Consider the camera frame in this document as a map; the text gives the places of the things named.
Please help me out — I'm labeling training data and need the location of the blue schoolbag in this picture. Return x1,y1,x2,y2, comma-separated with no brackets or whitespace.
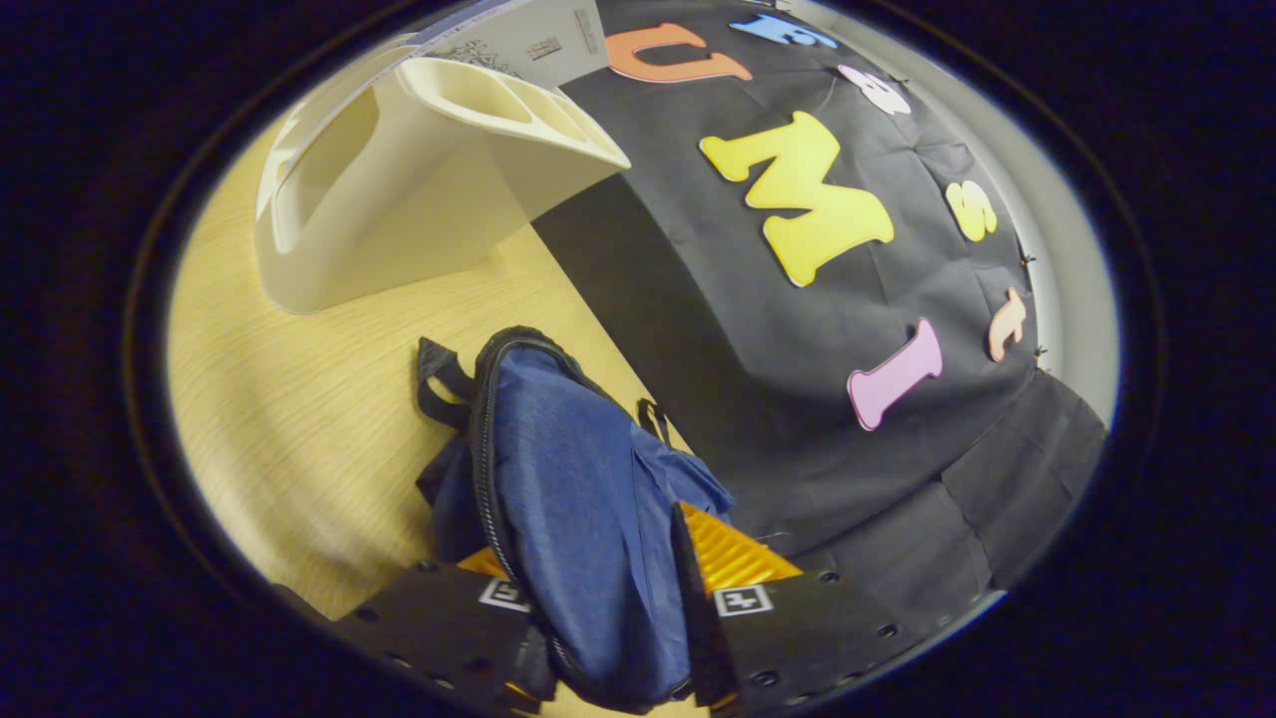
414,324,739,714

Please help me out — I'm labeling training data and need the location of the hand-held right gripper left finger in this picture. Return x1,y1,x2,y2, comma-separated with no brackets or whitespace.
274,543,561,715

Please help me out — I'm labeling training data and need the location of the white book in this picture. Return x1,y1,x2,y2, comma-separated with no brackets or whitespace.
419,0,611,93

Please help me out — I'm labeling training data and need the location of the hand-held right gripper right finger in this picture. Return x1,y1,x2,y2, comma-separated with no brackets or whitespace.
673,502,958,713

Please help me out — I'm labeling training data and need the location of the white bookshelf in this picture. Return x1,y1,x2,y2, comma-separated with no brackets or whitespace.
254,45,632,316

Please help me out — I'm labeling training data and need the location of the black backdrop cloth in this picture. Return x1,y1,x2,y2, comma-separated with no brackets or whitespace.
533,0,1110,639

